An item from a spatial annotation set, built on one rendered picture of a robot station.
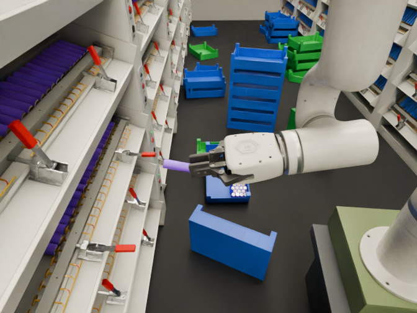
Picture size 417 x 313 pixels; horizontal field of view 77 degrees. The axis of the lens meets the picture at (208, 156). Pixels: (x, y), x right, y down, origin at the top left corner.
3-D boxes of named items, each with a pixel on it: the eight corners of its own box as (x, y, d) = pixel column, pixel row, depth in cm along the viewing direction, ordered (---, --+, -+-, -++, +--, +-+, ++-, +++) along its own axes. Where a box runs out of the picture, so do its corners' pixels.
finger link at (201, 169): (223, 158, 49) (188, 163, 50) (224, 170, 47) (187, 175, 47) (224, 170, 51) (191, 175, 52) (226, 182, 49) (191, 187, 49)
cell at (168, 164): (162, 168, 50) (195, 174, 51) (164, 159, 50) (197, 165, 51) (162, 166, 52) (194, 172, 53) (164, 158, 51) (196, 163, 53)
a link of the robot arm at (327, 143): (290, 118, 51) (304, 147, 44) (360, 107, 50) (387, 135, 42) (288, 151, 56) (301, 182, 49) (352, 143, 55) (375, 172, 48)
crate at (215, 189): (248, 202, 125) (251, 195, 118) (206, 202, 124) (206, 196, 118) (243, 149, 140) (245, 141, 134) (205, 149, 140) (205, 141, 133)
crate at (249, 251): (263, 281, 96) (269, 262, 102) (271, 252, 83) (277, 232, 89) (190, 249, 106) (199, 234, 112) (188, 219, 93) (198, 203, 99)
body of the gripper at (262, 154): (278, 122, 51) (221, 130, 52) (293, 155, 43) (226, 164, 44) (278, 151, 56) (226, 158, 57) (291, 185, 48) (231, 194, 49)
